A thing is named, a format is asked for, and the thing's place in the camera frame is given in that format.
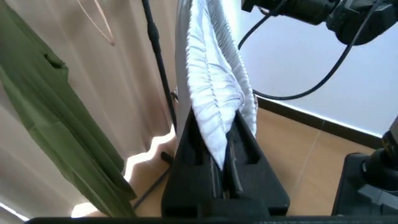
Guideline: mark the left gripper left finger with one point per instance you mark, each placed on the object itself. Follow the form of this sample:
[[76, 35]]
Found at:
[[189, 183]]

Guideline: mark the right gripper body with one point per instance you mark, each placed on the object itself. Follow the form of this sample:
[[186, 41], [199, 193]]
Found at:
[[295, 9]]

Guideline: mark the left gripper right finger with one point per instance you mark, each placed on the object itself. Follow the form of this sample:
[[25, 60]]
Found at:
[[258, 183]]

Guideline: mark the pale grey garment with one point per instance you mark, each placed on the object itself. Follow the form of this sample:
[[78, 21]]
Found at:
[[211, 93]]

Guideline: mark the green long-sleeved shirt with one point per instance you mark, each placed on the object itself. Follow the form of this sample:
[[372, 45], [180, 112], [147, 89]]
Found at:
[[56, 118]]

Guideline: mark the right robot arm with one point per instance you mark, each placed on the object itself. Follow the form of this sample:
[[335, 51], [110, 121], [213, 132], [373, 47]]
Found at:
[[363, 21]]

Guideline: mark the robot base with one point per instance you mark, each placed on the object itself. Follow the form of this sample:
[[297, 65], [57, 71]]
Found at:
[[357, 186]]

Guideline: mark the black clothes rack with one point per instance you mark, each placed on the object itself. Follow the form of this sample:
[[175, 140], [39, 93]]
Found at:
[[154, 34]]

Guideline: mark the pink clothes hanger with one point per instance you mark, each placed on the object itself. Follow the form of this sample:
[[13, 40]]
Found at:
[[105, 29]]

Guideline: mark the beige curtain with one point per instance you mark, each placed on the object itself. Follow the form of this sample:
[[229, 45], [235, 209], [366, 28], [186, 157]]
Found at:
[[118, 93]]

